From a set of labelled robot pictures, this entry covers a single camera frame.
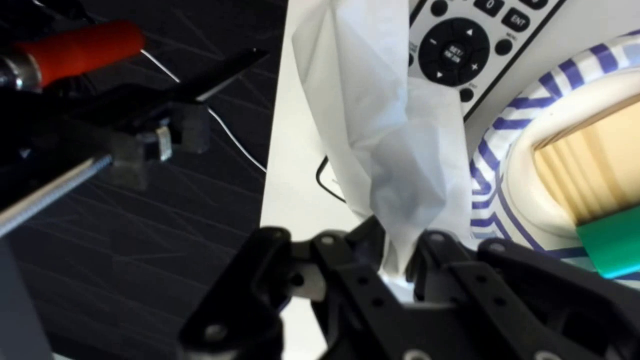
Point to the white napkin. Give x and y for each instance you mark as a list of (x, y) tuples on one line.
[(387, 132)]

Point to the blue striped paper plate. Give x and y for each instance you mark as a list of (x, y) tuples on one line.
[(513, 132)]

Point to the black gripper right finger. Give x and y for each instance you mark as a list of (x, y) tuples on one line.
[(521, 312)]

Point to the green wooden block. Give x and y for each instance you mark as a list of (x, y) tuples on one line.
[(616, 243)]

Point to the tan wooden block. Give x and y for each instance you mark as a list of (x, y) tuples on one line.
[(593, 167)]

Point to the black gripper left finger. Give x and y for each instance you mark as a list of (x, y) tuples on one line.
[(266, 312)]

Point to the grey remote control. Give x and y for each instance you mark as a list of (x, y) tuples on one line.
[(460, 51)]

